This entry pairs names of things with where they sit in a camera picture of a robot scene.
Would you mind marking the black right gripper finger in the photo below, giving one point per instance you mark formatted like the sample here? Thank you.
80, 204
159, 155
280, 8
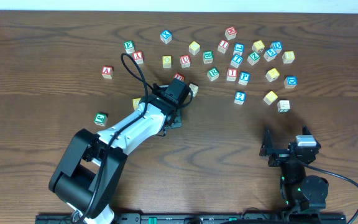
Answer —
305, 130
266, 148

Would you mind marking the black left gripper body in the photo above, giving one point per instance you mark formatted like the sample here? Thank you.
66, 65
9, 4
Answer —
176, 121

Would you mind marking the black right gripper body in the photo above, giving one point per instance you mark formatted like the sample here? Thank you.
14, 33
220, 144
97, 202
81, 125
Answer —
281, 154

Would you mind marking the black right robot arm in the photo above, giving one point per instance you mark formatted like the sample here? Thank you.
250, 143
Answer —
303, 193

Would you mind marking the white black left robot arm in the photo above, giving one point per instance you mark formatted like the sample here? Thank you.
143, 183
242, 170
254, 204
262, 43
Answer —
88, 173

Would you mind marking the wood L top block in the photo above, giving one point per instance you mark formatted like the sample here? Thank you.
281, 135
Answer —
283, 106

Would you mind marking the plain wood top block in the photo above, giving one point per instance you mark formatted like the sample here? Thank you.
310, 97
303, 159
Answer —
194, 89

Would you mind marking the yellow G wooden block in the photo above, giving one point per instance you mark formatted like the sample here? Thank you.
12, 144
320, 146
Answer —
135, 103

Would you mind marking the red U block lower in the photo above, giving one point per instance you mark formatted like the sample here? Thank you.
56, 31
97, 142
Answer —
179, 77

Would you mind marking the red u block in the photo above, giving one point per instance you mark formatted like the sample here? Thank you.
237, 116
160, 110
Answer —
179, 77
185, 61

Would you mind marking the yellow S wooden block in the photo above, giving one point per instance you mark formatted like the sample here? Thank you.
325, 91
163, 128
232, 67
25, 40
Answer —
270, 97

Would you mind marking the blue D block lower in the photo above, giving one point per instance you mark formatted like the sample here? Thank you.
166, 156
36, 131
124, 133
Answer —
290, 82

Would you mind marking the blue d block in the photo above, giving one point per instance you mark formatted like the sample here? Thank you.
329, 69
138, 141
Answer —
276, 46
290, 82

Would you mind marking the blue 2 wooden block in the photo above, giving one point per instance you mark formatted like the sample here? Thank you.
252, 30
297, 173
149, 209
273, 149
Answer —
240, 98

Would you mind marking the red U block upper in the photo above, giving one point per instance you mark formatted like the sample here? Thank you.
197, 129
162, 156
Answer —
185, 61

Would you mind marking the yellow O wooden block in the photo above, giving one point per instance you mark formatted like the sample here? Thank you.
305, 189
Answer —
167, 61

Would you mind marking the green R wooden block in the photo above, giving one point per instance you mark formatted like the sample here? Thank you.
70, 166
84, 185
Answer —
213, 74

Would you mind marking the yellow A wooden block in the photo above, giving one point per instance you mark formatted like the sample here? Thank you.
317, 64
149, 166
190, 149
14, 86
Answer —
272, 75

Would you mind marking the green B wooden block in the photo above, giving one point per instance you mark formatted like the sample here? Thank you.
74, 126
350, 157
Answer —
208, 56

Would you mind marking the red X wooden block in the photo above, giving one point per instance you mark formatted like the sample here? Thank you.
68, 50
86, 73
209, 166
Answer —
138, 57

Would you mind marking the green J wooden block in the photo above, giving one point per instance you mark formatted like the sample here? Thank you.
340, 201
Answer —
100, 119

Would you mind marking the blue P wooden block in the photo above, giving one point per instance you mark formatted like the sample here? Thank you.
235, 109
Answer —
244, 78

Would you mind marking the red I block lower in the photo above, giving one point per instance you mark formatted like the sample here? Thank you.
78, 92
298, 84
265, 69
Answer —
231, 74

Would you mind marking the red i block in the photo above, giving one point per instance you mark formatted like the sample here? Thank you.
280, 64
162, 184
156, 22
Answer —
231, 74
223, 46

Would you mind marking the yellow block upper middle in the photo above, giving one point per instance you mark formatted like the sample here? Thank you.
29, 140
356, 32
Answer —
194, 48

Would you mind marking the yellow 8 wooden block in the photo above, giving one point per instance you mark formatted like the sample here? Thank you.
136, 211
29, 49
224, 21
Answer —
288, 57

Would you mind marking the red A wooden block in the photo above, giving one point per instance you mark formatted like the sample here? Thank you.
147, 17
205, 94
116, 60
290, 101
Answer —
107, 72

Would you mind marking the blue X wooden block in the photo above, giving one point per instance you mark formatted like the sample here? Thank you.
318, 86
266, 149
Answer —
166, 36

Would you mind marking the blue 5 wooden block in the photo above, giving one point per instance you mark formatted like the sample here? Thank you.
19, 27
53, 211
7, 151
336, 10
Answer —
270, 54

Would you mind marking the blue T wooden block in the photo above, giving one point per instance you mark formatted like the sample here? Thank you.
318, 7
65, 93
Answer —
236, 61

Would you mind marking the green F wooden block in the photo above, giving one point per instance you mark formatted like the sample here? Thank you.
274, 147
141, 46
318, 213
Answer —
129, 47

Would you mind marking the blue D block upper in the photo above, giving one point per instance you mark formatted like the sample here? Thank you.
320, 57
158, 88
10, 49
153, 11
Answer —
276, 46

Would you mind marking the red I block upper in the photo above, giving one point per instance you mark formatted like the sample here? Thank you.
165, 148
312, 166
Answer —
223, 46

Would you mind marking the green Z wooden block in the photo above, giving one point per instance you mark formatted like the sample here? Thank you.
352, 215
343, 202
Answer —
253, 58

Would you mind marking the blue L wooden block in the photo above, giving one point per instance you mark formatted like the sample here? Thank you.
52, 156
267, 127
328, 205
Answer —
238, 49

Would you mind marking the yellow block near D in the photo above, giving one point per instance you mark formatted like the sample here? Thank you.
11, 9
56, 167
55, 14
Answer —
258, 46

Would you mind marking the red H wooden block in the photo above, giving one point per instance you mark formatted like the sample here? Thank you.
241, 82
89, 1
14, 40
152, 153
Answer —
230, 33

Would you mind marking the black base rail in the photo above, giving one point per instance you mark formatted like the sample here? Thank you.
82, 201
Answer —
252, 217

